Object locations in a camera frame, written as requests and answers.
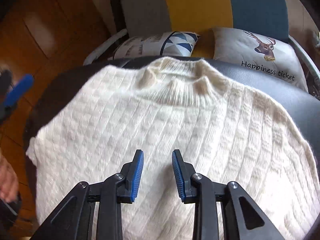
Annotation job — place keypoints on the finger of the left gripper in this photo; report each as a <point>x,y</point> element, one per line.
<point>19,90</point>

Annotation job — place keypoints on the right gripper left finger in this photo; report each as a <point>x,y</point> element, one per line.
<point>73,216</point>

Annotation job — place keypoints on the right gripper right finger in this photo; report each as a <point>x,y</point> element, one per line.
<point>242,218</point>

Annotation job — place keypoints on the person's left hand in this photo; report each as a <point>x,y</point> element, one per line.
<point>8,181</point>

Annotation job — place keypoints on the blue triangle pattern cushion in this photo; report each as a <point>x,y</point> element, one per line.
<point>175,43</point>

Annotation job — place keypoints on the deer print cushion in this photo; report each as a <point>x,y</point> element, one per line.
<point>260,53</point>

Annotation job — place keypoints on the multicolour sofa chair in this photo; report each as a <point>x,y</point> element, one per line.
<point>145,18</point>

